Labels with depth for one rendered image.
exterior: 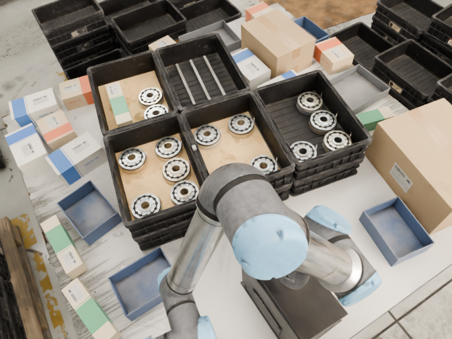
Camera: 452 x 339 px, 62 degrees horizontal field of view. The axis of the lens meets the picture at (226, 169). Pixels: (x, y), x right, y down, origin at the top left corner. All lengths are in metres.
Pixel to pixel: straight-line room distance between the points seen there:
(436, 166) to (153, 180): 0.99
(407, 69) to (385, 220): 1.30
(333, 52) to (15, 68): 2.57
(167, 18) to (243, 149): 1.48
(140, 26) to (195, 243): 2.06
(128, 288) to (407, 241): 1.00
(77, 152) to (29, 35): 2.35
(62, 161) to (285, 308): 1.05
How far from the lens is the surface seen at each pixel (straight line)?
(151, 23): 2.70
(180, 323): 0.93
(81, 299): 1.37
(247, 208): 0.61
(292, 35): 1.89
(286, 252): 0.62
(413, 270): 1.47
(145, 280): 1.38
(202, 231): 0.78
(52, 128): 1.79
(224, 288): 1.34
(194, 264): 0.86
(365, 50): 2.83
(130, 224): 1.22
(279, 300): 1.04
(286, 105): 1.59
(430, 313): 2.23
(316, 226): 1.02
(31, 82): 3.38
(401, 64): 2.62
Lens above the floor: 1.99
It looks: 56 degrees down
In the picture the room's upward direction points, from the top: 5 degrees counter-clockwise
